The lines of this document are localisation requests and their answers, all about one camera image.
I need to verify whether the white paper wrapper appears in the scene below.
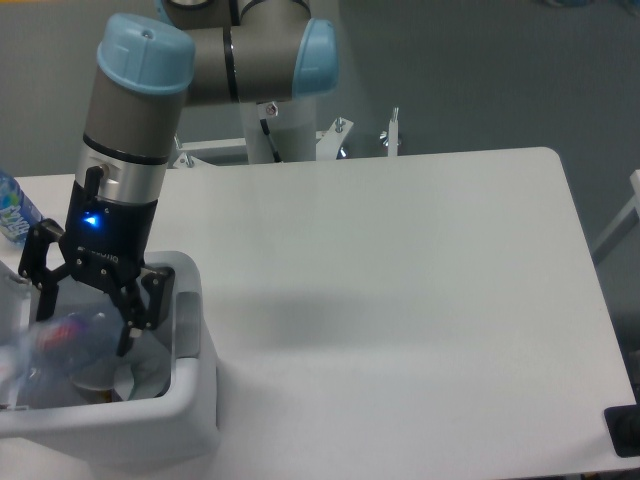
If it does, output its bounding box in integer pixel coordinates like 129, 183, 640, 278
70, 344, 171, 404

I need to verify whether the crushed clear plastic bottle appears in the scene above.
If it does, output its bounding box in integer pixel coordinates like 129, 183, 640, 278
1, 310, 122, 408

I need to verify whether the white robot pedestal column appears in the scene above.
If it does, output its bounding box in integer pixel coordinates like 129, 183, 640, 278
240, 97, 317, 164

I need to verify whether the white plastic trash can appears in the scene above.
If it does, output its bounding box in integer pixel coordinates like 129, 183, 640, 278
1, 251, 219, 464

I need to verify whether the blue labelled water bottle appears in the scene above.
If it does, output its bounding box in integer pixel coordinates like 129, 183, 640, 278
1, 171, 43, 247

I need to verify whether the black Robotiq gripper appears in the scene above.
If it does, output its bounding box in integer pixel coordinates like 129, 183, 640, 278
18, 182, 175, 356

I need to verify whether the white metal base frame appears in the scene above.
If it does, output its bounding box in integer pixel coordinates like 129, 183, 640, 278
167, 106, 404, 170

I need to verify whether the black clamp at table edge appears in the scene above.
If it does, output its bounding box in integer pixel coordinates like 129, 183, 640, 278
604, 404, 639, 458

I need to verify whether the black cable on pedestal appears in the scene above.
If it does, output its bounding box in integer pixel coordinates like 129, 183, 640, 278
258, 102, 283, 164

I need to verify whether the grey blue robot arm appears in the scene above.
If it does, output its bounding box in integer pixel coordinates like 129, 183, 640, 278
18, 1, 339, 355

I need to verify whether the white frame at right edge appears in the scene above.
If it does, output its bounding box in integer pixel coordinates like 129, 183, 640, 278
591, 170, 639, 265

